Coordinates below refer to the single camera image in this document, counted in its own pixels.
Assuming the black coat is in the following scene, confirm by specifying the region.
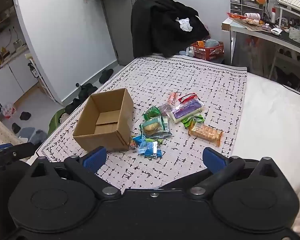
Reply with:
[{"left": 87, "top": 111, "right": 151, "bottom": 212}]
[{"left": 130, "top": 0, "right": 211, "bottom": 58}]

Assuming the round cookie packet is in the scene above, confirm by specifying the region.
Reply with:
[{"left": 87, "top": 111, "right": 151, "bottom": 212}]
[{"left": 139, "top": 116, "right": 172, "bottom": 138}]

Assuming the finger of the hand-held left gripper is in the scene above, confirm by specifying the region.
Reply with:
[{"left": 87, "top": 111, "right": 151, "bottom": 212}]
[{"left": 0, "top": 142, "right": 36, "bottom": 167}]

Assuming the white bed sheet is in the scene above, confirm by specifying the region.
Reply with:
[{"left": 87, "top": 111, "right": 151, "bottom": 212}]
[{"left": 230, "top": 71, "right": 300, "bottom": 205}]

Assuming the green crinkled snack packet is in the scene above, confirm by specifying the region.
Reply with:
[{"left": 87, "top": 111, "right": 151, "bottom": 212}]
[{"left": 143, "top": 106, "right": 161, "bottom": 121}]

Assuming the cream dotted cloth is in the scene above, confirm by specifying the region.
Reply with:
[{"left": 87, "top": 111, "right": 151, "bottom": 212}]
[{"left": 0, "top": 111, "right": 23, "bottom": 148}]

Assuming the dark bottle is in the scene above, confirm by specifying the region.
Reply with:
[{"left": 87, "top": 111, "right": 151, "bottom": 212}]
[{"left": 27, "top": 61, "right": 39, "bottom": 78}]

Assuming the blue snack packet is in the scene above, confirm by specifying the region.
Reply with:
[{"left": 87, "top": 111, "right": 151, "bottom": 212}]
[
  {"left": 143, "top": 149, "right": 163, "bottom": 159},
  {"left": 132, "top": 134, "right": 147, "bottom": 146},
  {"left": 138, "top": 140, "right": 159, "bottom": 154}
]

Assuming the fluffy dark grey rug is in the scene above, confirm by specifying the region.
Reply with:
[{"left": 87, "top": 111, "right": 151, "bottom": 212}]
[{"left": 29, "top": 129, "right": 49, "bottom": 146}]

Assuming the clear purple snack packet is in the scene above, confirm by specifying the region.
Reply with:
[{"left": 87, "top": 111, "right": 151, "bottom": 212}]
[{"left": 159, "top": 103, "right": 176, "bottom": 117}]

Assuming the grey drawer organiser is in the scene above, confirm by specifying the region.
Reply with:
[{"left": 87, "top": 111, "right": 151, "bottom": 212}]
[{"left": 229, "top": 0, "right": 266, "bottom": 16}]

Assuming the grey floor mat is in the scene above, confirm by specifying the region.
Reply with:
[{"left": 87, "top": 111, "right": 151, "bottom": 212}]
[{"left": 17, "top": 127, "right": 36, "bottom": 138}]

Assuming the black patterned white blanket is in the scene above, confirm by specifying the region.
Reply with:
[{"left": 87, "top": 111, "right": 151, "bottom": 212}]
[{"left": 35, "top": 55, "right": 248, "bottom": 191}]

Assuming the blue grey yarn bundle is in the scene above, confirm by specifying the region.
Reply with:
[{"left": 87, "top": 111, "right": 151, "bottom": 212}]
[{"left": 205, "top": 39, "right": 221, "bottom": 48}]

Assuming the black chunky shoe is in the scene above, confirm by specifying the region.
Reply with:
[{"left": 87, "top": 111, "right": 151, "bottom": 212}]
[
  {"left": 64, "top": 97, "right": 83, "bottom": 115},
  {"left": 77, "top": 82, "right": 98, "bottom": 98}
]

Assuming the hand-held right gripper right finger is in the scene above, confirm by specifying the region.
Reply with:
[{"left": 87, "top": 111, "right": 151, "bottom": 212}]
[{"left": 189, "top": 147, "right": 287, "bottom": 198}]

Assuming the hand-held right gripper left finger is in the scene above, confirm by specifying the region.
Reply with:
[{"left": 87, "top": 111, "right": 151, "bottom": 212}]
[{"left": 26, "top": 146, "right": 122, "bottom": 198}]

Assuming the grey door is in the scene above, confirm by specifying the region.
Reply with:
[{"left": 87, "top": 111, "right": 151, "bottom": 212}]
[{"left": 99, "top": 0, "right": 161, "bottom": 66}]

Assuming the orange cracker packet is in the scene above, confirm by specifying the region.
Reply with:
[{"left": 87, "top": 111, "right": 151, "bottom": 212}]
[{"left": 188, "top": 122, "right": 224, "bottom": 147}]

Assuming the red white bottle pack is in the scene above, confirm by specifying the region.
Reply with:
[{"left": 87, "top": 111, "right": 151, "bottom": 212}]
[{"left": 1, "top": 103, "right": 17, "bottom": 119}]

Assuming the white crumpled tissue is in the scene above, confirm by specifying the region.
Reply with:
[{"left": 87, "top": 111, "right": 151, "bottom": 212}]
[{"left": 176, "top": 17, "right": 193, "bottom": 32}]

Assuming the purple white wafer packet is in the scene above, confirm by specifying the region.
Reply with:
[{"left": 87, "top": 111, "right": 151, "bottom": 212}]
[{"left": 170, "top": 99, "right": 206, "bottom": 124}]

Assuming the white desk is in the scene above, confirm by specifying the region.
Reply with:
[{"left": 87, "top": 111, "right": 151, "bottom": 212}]
[{"left": 221, "top": 17, "right": 300, "bottom": 81}]

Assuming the white kitchen cabinet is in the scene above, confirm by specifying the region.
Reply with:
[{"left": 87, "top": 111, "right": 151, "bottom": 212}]
[{"left": 0, "top": 45, "right": 41, "bottom": 113}]

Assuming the red plastic basket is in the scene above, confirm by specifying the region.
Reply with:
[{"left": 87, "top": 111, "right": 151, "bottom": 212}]
[{"left": 191, "top": 41, "right": 225, "bottom": 61}]

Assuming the red white snack packet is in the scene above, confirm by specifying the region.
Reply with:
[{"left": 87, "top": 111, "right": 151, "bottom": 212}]
[{"left": 178, "top": 93, "right": 198, "bottom": 103}]

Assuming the green leaf cartoon rug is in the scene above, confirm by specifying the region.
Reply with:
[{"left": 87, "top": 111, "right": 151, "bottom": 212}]
[{"left": 47, "top": 107, "right": 73, "bottom": 136}]

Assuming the brown cardboard box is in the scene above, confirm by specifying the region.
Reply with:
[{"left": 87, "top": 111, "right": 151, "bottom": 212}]
[{"left": 72, "top": 87, "right": 134, "bottom": 152}]

